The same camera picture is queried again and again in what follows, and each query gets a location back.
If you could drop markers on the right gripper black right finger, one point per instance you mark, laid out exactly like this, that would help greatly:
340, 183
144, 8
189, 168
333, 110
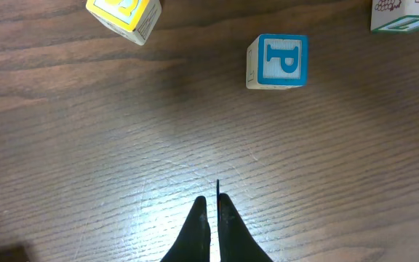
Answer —
235, 241

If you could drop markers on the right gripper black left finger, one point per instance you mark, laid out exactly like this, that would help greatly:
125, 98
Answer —
193, 241

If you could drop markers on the blue P letter block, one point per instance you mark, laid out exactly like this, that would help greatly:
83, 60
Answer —
277, 62

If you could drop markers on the yellow block beside R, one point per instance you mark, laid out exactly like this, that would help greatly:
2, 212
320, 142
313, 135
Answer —
132, 19

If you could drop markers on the white green block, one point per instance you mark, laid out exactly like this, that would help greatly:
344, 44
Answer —
396, 16

